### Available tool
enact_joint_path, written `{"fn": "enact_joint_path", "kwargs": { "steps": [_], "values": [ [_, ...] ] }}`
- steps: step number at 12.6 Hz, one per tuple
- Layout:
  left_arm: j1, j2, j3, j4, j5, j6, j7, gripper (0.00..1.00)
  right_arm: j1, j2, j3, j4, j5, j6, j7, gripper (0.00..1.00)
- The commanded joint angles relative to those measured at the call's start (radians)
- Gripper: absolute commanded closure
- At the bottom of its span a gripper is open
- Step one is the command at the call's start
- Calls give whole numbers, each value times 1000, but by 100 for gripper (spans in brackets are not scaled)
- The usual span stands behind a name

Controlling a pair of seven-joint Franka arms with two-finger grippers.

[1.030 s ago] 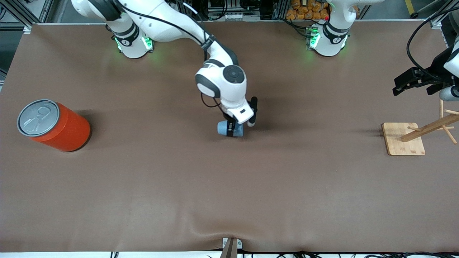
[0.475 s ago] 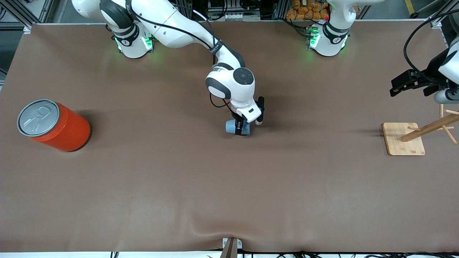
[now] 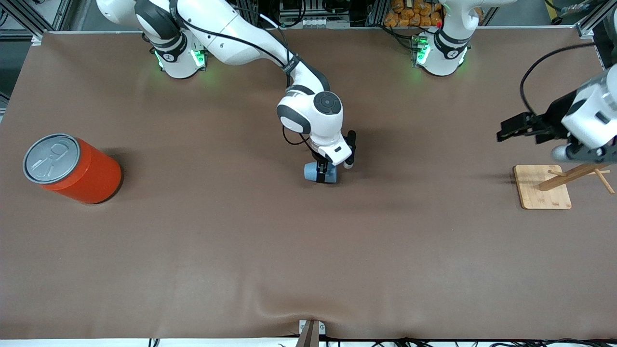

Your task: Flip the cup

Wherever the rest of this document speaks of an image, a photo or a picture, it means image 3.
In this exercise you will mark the brown table cloth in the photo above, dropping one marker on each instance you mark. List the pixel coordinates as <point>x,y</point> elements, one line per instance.
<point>308,241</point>

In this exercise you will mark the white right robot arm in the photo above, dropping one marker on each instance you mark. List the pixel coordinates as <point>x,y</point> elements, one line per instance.
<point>231,33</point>

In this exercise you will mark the orange can with silver lid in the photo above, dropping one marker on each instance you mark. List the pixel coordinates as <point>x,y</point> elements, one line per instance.
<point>87,176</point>

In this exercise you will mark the white connector strip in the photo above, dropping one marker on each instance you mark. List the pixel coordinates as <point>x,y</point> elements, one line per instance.
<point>314,21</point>

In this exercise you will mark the light blue plastic cup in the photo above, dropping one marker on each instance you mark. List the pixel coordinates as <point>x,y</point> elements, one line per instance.
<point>311,172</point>

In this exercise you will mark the aluminium frame strut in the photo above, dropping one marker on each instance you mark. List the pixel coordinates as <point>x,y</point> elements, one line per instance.
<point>595,14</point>
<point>29,19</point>

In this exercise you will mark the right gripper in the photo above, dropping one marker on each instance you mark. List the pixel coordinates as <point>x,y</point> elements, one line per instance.
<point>320,158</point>

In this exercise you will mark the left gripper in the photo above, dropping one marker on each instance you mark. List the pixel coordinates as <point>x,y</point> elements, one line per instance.
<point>554,116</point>

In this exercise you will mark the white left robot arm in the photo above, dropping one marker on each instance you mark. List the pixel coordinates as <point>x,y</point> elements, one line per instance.
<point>443,58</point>

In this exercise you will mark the bag of orange items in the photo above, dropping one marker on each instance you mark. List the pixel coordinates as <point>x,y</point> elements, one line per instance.
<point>414,14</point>

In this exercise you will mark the metal table clamp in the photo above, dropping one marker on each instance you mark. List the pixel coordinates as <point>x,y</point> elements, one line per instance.
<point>311,332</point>

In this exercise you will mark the wooden cup stand with pegs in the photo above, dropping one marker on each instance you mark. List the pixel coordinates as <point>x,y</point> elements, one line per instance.
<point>540,193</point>

